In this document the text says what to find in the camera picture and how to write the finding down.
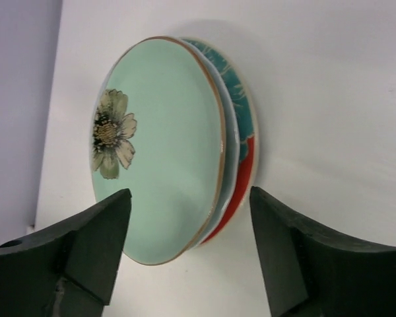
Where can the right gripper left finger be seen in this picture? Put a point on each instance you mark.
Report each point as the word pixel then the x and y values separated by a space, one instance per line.
pixel 69 268

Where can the red and teal plate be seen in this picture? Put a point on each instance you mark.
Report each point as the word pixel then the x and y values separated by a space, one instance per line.
pixel 247 134

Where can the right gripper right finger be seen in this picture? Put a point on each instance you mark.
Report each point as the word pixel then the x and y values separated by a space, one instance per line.
pixel 310 269

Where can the light green plate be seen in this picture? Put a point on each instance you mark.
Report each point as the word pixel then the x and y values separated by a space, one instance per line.
pixel 158 129

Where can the white bowl plate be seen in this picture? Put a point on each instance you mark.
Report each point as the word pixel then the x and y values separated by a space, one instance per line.
pixel 229 138

